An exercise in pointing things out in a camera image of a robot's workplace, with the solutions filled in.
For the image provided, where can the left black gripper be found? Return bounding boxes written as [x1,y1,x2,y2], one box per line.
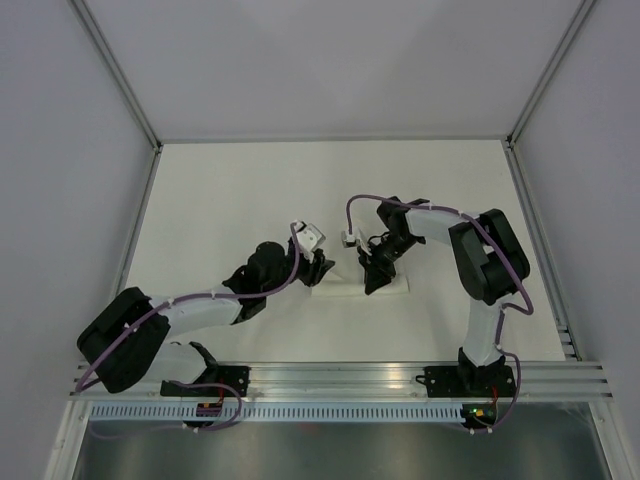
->
[263,235,335,297]

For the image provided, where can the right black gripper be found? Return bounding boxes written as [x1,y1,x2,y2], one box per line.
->
[357,234,420,295]

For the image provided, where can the white cloth napkin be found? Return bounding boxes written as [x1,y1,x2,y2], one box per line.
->
[311,272,410,298]

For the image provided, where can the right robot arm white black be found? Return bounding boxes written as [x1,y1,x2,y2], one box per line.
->
[343,197,534,397]

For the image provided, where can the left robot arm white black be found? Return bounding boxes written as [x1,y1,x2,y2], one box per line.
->
[76,235,335,396]

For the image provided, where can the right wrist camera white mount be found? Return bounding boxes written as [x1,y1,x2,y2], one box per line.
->
[341,227,371,255]

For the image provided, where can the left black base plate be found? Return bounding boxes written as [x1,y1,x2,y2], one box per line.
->
[160,364,251,398]

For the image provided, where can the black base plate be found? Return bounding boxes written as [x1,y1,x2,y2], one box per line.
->
[160,364,251,398]
[415,365,516,399]

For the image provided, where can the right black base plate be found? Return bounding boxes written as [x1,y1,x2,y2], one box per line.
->
[415,365,516,399]

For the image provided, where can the back aluminium frame bar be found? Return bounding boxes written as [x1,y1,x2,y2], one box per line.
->
[158,133,509,145]

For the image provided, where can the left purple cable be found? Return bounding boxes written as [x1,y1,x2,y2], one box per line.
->
[73,222,304,439]

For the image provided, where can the front aluminium rail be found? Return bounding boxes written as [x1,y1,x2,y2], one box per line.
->
[69,360,615,401]

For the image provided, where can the white slotted cable duct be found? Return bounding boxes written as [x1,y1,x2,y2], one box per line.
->
[89,401,463,423]

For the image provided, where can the left aluminium frame post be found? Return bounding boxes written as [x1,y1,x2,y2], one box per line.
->
[67,0,162,153]

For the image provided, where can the aluminium frame post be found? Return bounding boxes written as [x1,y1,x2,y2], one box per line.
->
[503,0,600,150]
[67,0,162,153]

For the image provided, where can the right aluminium frame post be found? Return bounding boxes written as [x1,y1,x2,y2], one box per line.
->
[503,0,600,150]

